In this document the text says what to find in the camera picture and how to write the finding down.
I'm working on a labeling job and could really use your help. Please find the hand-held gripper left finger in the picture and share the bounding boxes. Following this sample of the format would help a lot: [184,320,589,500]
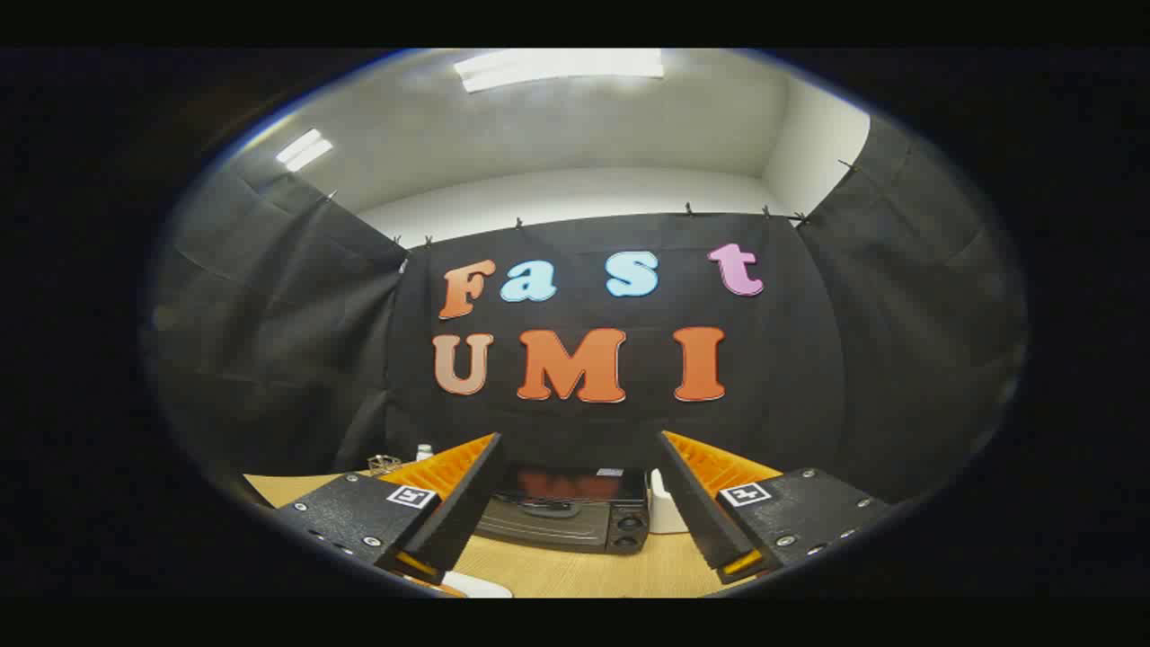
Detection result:
[270,433,505,586]

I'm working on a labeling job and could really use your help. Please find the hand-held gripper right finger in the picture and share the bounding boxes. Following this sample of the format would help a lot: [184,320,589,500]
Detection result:
[659,430,891,586]

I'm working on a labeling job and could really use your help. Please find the black toaster oven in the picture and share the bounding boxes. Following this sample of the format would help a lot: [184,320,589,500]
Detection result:
[473,465,651,555]

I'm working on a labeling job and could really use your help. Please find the white appliance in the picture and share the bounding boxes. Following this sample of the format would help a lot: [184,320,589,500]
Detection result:
[648,469,689,536]

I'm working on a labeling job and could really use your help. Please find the white plate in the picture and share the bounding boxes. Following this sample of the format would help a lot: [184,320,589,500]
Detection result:
[440,572,514,599]

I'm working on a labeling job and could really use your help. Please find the small ceiling light panel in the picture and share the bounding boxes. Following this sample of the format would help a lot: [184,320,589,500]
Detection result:
[275,129,334,173]

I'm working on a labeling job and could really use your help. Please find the large ceiling light panel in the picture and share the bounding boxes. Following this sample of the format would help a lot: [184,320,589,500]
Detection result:
[454,49,666,94]

